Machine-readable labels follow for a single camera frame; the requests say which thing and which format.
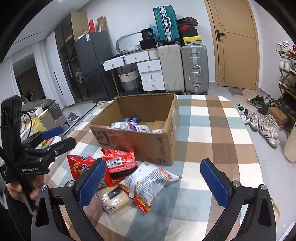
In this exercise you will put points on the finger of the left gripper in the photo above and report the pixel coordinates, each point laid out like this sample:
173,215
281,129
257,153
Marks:
39,137
51,152

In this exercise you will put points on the stacked shoe boxes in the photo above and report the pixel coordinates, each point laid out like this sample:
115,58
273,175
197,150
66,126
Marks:
187,27

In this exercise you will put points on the white orange snack bag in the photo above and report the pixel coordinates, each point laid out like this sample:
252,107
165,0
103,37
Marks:
143,185

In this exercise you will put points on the purple silver snack bag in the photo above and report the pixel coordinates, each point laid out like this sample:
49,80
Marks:
128,126

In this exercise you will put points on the blue cookie snack packet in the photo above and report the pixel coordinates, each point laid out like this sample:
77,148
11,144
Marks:
132,120

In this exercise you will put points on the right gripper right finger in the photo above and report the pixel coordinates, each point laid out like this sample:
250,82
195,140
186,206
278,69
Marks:
259,221

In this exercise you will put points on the yellow black box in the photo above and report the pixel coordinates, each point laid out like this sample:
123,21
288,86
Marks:
193,40

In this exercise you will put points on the white drawer desk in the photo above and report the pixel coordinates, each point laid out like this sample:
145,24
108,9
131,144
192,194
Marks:
148,65

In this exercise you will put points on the brown SF cardboard box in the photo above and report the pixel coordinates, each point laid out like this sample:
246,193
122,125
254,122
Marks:
147,124

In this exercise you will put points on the wooden door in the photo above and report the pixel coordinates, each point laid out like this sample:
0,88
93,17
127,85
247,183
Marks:
235,43

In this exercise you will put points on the beige suitcase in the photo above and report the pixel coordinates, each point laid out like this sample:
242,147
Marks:
172,68

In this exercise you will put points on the red snack bag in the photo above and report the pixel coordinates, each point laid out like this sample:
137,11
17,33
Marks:
120,164

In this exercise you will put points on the woven laundry basket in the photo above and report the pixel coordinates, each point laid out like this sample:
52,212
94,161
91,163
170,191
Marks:
130,81

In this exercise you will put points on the silver aluminium suitcase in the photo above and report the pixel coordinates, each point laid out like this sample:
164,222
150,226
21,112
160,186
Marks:
195,69

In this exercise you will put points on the beige biscuit packet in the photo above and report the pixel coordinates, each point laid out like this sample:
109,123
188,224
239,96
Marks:
113,199

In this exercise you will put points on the black refrigerator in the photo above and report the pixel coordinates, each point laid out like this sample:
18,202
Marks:
92,50

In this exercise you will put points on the white sneakers on floor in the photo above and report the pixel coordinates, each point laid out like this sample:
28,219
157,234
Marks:
266,125

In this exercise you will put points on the small cardboard box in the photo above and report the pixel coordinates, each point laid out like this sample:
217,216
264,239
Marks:
278,115

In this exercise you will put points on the teal suitcase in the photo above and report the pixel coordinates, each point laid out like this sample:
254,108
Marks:
167,24

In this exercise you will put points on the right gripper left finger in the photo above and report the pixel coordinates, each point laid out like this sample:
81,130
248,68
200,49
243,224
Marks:
48,222

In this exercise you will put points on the red cone-snack chip bag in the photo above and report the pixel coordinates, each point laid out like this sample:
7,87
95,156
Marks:
79,165

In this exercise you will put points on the grey slippers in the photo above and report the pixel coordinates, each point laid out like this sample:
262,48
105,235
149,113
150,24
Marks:
73,117

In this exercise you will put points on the wooden shoe rack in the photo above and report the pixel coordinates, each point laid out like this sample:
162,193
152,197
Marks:
286,84

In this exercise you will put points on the plaid checkered rug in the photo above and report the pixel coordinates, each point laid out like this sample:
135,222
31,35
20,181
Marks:
209,127

